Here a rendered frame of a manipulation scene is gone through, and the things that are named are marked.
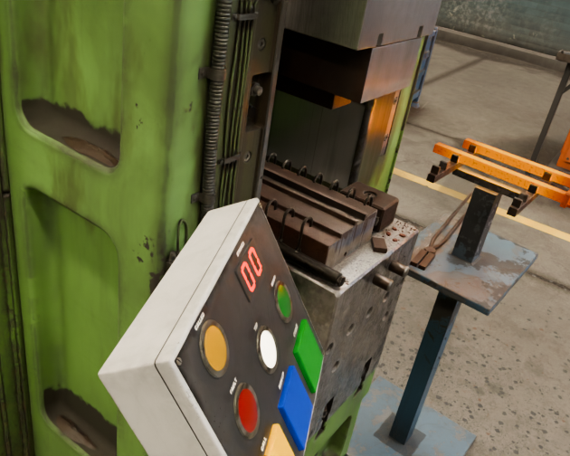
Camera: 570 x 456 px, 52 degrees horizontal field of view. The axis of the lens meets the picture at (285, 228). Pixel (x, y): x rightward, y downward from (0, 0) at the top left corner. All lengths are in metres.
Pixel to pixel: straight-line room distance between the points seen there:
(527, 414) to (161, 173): 1.90
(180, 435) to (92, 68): 0.68
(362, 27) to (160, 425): 0.65
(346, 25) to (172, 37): 0.28
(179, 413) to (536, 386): 2.18
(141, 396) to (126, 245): 0.50
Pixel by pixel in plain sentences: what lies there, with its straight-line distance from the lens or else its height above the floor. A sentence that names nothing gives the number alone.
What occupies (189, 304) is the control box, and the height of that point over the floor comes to 1.19.
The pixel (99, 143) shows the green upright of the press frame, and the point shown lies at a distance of 1.10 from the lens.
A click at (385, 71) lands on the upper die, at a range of 1.09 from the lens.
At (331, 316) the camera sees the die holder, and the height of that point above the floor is 0.86.
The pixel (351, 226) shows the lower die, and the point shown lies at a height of 0.99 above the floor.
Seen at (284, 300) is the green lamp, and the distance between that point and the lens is 0.80.
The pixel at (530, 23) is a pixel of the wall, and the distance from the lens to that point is 8.81.
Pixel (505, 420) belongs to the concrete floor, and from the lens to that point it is 2.43.
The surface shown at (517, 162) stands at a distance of 1.71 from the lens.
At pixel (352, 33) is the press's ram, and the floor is 1.39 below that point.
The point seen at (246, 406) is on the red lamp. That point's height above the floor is 1.10.
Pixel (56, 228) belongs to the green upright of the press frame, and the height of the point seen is 0.89.
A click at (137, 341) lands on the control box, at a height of 1.18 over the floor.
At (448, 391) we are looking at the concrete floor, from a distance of 2.43.
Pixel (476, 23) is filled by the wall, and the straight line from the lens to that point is 8.98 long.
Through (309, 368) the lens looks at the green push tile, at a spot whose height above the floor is 1.01.
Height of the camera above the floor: 1.57
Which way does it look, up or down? 30 degrees down
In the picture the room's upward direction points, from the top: 10 degrees clockwise
